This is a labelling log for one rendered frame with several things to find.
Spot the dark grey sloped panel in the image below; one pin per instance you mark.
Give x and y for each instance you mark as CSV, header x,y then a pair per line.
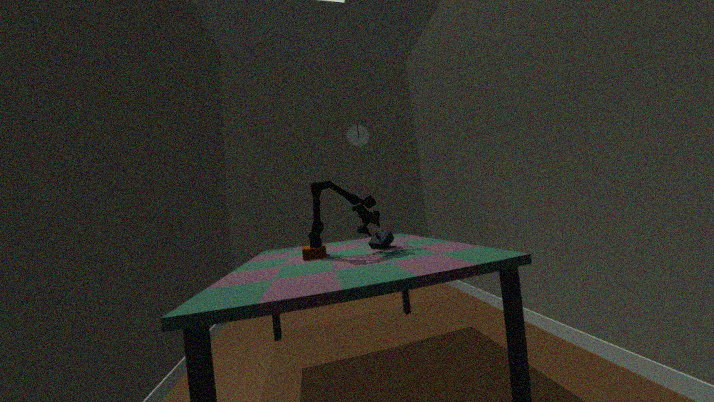
x,y
383,242

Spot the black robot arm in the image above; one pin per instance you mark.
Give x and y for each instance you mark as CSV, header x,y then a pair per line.
x,y
317,226

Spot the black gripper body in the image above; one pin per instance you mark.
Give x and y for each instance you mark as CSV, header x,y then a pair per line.
x,y
363,228

